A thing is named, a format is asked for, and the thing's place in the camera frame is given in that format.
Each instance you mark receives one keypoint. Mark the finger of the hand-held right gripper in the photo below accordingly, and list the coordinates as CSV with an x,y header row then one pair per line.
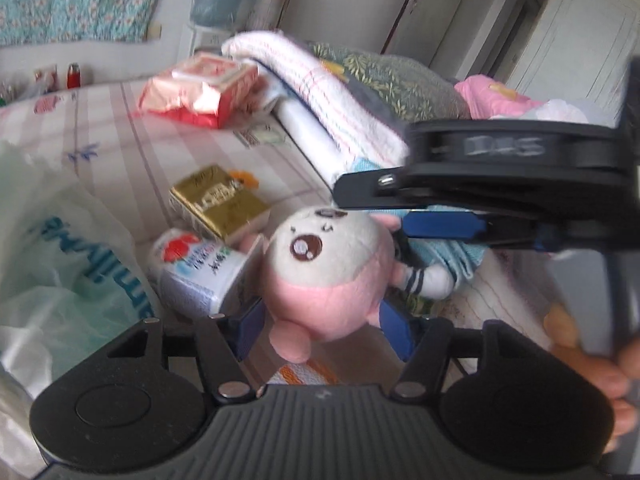
x,y
440,225
370,190

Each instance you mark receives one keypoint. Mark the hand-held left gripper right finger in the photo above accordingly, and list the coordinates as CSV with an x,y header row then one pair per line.
x,y
397,332

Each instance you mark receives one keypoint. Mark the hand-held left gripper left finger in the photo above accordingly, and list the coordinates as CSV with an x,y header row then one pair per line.
x,y
247,325

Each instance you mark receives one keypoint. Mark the orange striped towel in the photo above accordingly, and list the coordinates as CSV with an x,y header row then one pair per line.
x,y
305,375

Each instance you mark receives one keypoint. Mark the pink white plush toy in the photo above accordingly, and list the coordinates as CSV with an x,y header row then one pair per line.
x,y
320,270

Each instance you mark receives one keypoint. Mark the person's right hand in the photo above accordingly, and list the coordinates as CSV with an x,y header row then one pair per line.
x,y
607,375

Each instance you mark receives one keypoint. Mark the white tissue pack red print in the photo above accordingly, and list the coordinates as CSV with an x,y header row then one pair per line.
x,y
200,270

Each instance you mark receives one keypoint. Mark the pink quilt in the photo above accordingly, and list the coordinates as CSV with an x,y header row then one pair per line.
x,y
490,92

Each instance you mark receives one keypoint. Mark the white folded sheet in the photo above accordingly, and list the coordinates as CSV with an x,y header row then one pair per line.
x,y
310,135

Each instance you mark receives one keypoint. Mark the white crumpled bag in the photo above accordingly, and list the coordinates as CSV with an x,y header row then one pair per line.
x,y
565,110

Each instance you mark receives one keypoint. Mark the white towel coloured stitching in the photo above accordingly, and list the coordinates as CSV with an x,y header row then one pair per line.
x,y
320,90

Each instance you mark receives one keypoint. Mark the grey floral pillow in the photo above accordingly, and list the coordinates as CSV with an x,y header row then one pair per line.
x,y
400,80

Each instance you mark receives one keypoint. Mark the small white labelled packet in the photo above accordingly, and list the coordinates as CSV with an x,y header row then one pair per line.
x,y
260,136

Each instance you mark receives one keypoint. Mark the gold foil pack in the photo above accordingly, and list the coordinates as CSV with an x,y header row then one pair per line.
x,y
220,200

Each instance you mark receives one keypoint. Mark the white wardrobe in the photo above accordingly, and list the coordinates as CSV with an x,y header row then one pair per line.
x,y
575,25

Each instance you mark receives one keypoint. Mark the white green plastic bag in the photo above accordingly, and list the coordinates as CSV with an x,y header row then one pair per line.
x,y
60,260

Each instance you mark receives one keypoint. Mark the pink wet wipes pack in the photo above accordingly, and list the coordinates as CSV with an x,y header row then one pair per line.
x,y
200,85

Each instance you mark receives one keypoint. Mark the checked printed bed sheet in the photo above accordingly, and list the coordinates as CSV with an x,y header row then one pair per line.
x,y
125,150

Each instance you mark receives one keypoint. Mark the red thermos flask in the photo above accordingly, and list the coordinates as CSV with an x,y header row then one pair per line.
x,y
73,76

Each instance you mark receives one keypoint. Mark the white wall socket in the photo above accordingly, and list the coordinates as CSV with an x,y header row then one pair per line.
x,y
155,31

